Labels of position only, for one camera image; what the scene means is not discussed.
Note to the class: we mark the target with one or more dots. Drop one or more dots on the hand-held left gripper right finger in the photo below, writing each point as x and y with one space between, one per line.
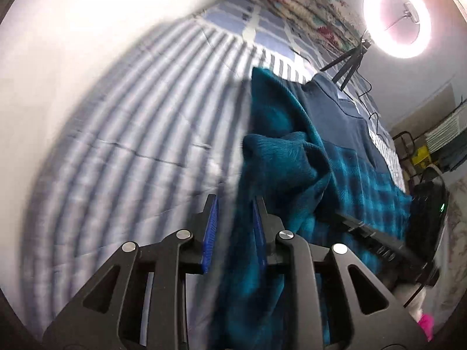
258 233

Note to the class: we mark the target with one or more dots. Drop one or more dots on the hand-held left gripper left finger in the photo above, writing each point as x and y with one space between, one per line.
211 233

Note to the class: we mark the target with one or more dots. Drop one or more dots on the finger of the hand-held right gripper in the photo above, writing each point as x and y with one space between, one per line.
372 238

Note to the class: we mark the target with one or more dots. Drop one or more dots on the teal navy fleece pants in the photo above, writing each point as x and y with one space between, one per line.
292 160

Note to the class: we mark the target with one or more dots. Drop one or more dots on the yellow box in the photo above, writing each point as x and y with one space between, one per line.
421 156

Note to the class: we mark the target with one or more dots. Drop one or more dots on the black metal rack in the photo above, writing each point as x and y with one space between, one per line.
401 142

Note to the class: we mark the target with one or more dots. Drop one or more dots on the white slatted appliance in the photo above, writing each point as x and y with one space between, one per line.
445 131

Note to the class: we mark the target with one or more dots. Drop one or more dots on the blue striped bed sheet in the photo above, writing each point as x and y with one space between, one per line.
127 135

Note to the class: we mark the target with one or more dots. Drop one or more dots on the black tripod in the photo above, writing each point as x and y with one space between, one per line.
350 65

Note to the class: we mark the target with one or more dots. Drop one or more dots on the blue checked blanket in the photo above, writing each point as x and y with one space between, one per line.
270 25

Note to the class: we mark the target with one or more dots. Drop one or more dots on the folded floral quilt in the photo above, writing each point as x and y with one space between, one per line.
313 11

